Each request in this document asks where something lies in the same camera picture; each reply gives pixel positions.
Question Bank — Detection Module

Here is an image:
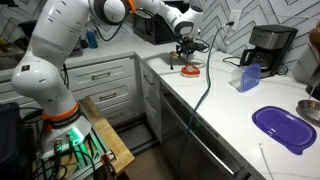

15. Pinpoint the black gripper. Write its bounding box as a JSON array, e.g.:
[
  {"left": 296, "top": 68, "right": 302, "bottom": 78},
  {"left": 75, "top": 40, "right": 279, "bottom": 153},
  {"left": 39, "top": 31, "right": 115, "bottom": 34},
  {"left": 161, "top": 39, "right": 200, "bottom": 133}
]
[{"left": 175, "top": 34, "right": 201, "bottom": 59}]

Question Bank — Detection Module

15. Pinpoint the narrow white drawer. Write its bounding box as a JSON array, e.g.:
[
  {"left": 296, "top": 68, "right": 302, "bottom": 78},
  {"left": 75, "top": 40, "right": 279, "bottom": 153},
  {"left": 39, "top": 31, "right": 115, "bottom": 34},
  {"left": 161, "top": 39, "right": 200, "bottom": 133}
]
[
  {"left": 139, "top": 61, "right": 162, "bottom": 101},
  {"left": 146, "top": 109, "right": 163, "bottom": 144},
  {"left": 143, "top": 88, "right": 163, "bottom": 123}
]

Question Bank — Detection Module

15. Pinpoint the black microwave oven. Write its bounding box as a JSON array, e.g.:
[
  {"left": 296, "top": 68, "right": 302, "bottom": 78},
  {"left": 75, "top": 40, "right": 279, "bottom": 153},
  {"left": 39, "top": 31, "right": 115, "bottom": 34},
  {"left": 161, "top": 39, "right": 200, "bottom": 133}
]
[{"left": 132, "top": 6, "right": 190, "bottom": 46}]

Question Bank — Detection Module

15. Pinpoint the clear plastic container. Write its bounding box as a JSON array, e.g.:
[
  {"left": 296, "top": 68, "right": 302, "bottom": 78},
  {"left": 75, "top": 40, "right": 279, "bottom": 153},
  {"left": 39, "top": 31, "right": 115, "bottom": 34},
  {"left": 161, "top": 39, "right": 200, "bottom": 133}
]
[{"left": 229, "top": 66, "right": 251, "bottom": 91}]

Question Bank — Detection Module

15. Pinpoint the black steel coffee maker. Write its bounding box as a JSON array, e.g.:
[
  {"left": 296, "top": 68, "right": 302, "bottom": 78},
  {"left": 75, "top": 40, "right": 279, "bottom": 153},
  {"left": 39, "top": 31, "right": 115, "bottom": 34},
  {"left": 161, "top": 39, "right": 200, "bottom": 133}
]
[{"left": 239, "top": 24, "right": 299, "bottom": 79}]

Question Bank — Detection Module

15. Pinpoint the wide white drawer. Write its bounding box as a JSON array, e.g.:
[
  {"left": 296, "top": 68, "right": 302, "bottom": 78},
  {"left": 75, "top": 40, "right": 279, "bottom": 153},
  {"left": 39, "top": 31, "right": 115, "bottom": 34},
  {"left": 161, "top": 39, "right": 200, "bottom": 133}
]
[
  {"left": 71, "top": 79, "right": 139, "bottom": 111},
  {"left": 96, "top": 98, "right": 141, "bottom": 126},
  {"left": 64, "top": 58, "right": 136, "bottom": 92}
]

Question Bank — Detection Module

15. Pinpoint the blue bottle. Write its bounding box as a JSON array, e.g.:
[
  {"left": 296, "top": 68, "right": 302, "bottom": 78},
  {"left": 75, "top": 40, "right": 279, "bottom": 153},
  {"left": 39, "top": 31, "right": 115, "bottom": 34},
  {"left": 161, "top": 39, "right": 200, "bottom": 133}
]
[{"left": 85, "top": 29, "right": 99, "bottom": 50}]

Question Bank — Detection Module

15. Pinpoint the dark dishwasher front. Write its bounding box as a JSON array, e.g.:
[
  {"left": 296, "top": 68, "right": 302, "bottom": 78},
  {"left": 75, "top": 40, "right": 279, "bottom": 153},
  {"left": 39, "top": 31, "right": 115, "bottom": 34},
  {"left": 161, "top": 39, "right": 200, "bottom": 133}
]
[{"left": 159, "top": 82, "right": 254, "bottom": 180}]

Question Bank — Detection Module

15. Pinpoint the wooden table top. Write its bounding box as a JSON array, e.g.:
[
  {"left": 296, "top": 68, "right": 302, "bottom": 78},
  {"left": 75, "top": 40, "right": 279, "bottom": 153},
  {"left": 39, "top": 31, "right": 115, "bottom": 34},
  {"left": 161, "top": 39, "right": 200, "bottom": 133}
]
[{"left": 79, "top": 96, "right": 136, "bottom": 176}]

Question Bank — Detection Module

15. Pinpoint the large purple lid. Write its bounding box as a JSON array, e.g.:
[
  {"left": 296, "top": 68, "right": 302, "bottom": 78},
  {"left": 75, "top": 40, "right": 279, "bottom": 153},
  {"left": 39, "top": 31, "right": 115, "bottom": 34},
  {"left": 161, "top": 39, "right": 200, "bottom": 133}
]
[{"left": 251, "top": 105, "right": 318, "bottom": 156}]

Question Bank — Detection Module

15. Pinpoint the grey utensil holder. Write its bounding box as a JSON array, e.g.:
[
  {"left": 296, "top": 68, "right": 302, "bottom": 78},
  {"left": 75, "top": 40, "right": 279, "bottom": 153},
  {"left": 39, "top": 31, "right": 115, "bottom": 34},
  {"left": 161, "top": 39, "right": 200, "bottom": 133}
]
[{"left": 291, "top": 43, "right": 320, "bottom": 86}]

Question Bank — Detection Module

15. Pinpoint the brown wooden utensil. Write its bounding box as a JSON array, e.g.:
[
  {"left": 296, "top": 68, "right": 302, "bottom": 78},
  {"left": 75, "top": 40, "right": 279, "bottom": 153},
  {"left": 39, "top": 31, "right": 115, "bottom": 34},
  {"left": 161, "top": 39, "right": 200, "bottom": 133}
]
[{"left": 308, "top": 19, "right": 320, "bottom": 58}]

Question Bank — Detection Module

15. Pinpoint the red black clamp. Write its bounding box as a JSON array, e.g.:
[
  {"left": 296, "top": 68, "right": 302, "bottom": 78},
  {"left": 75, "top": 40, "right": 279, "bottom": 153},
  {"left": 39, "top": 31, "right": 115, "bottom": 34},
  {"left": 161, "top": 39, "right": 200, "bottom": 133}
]
[{"left": 99, "top": 153, "right": 118, "bottom": 178}]

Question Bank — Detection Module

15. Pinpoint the metal bowl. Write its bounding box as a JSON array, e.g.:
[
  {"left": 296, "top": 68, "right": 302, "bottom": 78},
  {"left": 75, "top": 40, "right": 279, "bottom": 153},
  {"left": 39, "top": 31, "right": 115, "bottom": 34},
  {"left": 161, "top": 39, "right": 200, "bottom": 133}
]
[{"left": 296, "top": 99, "right": 320, "bottom": 127}]

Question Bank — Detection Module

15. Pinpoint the black countertop appliance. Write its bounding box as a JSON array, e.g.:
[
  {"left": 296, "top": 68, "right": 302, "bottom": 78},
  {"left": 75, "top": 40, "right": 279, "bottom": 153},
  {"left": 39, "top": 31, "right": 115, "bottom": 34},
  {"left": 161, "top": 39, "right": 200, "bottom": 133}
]
[{"left": 13, "top": 19, "right": 84, "bottom": 58}]

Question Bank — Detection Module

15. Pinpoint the black storage bin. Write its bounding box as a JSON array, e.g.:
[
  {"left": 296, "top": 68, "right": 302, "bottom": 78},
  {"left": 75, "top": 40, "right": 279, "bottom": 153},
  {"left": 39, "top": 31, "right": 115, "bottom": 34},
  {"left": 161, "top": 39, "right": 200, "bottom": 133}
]
[{"left": 0, "top": 101, "right": 34, "bottom": 180}]

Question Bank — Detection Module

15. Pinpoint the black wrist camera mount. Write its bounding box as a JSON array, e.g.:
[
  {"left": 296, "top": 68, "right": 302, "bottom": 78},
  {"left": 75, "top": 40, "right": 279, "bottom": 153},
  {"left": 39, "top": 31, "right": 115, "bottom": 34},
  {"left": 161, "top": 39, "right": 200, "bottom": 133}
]
[{"left": 194, "top": 41, "right": 210, "bottom": 53}]

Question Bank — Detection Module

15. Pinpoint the green power cable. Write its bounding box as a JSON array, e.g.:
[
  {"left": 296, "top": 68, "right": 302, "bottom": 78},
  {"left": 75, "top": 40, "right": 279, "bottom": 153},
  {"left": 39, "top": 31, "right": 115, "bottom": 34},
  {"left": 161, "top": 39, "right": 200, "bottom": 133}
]
[{"left": 184, "top": 20, "right": 235, "bottom": 141}]

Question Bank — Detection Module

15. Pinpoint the black coffee maker cord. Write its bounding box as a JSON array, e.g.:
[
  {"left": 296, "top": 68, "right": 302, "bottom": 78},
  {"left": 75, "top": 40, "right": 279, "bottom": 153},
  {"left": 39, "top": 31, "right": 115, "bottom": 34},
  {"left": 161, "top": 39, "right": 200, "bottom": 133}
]
[{"left": 222, "top": 55, "right": 289, "bottom": 77}]

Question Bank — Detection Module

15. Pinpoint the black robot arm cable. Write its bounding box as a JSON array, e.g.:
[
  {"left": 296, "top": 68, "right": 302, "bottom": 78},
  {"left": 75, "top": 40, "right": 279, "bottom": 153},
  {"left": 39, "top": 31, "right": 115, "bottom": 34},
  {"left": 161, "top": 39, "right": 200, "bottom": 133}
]
[{"left": 61, "top": 6, "right": 211, "bottom": 89}]

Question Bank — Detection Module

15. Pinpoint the thin white cable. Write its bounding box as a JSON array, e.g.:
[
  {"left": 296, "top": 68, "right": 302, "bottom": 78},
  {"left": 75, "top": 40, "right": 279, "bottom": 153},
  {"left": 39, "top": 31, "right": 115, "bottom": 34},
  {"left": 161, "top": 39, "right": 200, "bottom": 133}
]
[{"left": 258, "top": 143, "right": 276, "bottom": 180}]

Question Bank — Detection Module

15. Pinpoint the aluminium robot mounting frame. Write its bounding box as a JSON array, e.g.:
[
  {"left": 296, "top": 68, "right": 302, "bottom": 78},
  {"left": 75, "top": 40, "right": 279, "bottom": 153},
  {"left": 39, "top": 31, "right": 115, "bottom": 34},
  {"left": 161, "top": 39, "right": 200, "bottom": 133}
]
[{"left": 31, "top": 126, "right": 116, "bottom": 180}]

